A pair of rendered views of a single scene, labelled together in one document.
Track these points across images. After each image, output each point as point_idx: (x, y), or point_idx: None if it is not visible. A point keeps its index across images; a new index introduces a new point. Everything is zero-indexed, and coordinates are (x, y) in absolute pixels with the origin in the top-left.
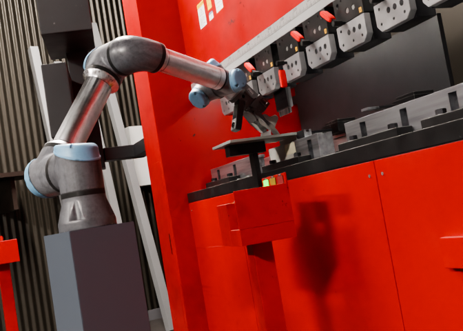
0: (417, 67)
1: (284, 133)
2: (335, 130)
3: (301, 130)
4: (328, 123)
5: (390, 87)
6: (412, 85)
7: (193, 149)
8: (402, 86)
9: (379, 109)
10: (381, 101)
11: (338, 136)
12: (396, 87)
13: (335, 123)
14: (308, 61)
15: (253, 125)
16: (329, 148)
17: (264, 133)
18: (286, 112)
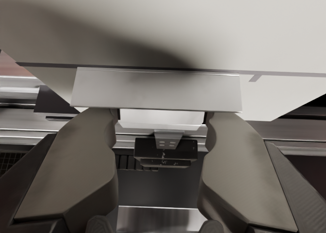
0: (109, 216)
1: (57, 93)
2: (148, 141)
3: (49, 112)
4: (173, 163)
5: (168, 207)
6: (125, 196)
7: None
8: (145, 201)
9: (197, 183)
10: (191, 193)
11: (182, 138)
12: (155, 202)
13: (139, 154)
14: None
15: (274, 185)
16: None
17: (164, 100)
18: (159, 216)
